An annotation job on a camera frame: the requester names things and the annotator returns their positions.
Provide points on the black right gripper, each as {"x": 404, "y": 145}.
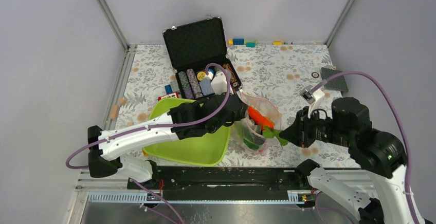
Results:
{"x": 298, "y": 132}

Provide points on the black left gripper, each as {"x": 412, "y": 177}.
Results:
{"x": 240, "y": 114}

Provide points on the clear pink zip top bag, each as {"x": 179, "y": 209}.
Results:
{"x": 258, "y": 127}

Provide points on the green napa cabbage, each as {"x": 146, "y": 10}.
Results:
{"x": 250, "y": 139}

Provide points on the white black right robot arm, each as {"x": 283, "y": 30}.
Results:
{"x": 381, "y": 154}

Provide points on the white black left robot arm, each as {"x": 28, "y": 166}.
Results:
{"x": 109, "y": 151}

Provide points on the green plastic tray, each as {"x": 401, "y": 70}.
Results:
{"x": 208, "y": 150}

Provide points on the floral tablecloth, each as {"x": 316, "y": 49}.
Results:
{"x": 276, "y": 73}

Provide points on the dark grey building baseplate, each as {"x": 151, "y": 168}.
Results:
{"x": 337, "y": 84}

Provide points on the red white toy piece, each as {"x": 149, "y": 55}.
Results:
{"x": 170, "y": 95}

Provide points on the blue toy brick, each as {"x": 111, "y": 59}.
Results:
{"x": 168, "y": 89}

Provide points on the blue yellow brick row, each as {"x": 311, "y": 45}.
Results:
{"x": 242, "y": 41}

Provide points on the black poker chip case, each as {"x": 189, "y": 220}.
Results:
{"x": 191, "y": 47}

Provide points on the wooden block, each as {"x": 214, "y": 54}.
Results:
{"x": 114, "y": 112}

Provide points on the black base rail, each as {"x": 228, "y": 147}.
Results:
{"x": 226, "y": 183}

